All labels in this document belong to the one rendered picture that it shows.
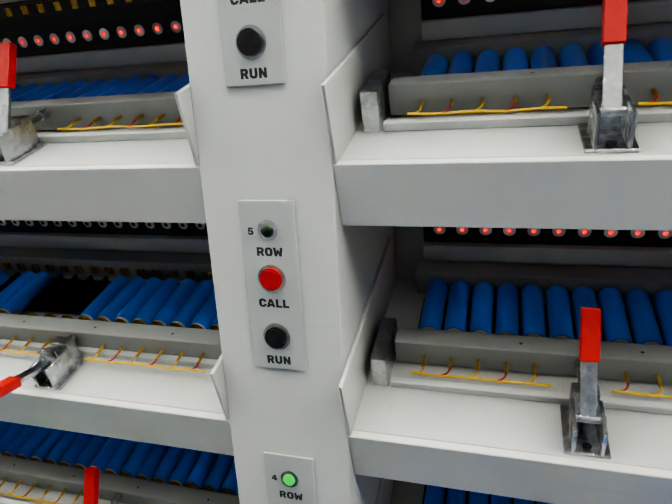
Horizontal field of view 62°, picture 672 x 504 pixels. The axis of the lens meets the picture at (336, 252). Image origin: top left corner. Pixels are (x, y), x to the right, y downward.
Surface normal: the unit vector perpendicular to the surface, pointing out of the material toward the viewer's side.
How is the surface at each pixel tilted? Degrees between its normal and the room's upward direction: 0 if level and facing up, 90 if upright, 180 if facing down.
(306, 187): 90
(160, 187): 108
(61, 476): 18
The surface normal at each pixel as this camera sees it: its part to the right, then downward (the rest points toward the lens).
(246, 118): -0.29, 0.27
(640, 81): -0.26, 0.56
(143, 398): -0.14, -0.83
